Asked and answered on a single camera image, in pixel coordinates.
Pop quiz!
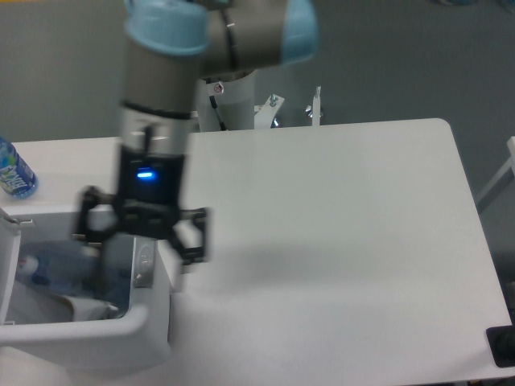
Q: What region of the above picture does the black table clamp mount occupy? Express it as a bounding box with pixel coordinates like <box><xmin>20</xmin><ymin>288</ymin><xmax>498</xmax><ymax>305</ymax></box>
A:
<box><xmin>486</xmin><ymin>325</ymin><xmax>514</xmax><ymax>368</ymax></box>

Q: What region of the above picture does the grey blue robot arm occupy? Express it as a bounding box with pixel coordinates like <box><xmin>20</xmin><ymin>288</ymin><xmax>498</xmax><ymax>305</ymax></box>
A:
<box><xmin>73</xmin><ymin>1</ymin><xmax>319</xmax><ymax>296</ymax></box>

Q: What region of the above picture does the white plastic packaging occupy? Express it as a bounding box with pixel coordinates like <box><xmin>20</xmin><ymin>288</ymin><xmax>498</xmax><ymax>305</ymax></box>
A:
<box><xmin>46</xmin><ymin>295</ymin><xmax>119</xmax><ymax>322</ymax></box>

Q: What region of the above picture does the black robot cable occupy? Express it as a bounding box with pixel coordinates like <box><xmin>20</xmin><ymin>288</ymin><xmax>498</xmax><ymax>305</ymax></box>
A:
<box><xmin>208</xmin><ymin>84</ymin><xmax>229</xmax><ymax>132</ymax></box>

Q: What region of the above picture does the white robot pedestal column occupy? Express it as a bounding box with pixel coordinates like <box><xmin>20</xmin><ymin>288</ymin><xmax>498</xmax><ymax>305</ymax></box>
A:
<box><xmin>196</xmin><ymin>71</ymin><xmax>257</xmax><ymax>132</ymax></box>

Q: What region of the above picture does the blue labelled water bottle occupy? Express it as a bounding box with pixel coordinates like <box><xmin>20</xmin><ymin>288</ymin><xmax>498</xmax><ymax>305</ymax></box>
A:
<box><xmin>1</xmin><ymin>138</ymin><xmax>39</xmax><ymax>199</ymax></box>

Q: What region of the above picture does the white metal table frame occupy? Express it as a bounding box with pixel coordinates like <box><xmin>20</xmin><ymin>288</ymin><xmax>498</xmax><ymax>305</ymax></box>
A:
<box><xmin>188</xmin><ymin>85</ymin><xmax>325</xmax><ymax>132</ymax></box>

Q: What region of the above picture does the white plastic trash can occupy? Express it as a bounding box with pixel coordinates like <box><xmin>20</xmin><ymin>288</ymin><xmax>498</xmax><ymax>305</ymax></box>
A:
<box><xmin>1</xmin><ymin>203</ymin><xmax>171</xmax><ymax>369</ymax></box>

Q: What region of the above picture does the clear plastic bottle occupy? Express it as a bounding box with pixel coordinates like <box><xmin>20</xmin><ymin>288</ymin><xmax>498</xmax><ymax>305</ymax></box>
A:
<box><xmin>15</xmin><ymin>248</ymin><xmax>130</xmax><ymax>307</ymax></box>

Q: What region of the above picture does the white frame at right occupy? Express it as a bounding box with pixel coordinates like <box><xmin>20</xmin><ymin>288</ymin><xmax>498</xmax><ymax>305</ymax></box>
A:
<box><xmin>476</xmin><ymin>136</ymin><xmax>514</xmax><ymax>213</ymax></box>

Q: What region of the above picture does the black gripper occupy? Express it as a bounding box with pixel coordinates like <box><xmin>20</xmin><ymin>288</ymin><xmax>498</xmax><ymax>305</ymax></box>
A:
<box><xmin>72</xmin><ymin>146</ymin><xmax>212</xmax><ymax>298</ymax></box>

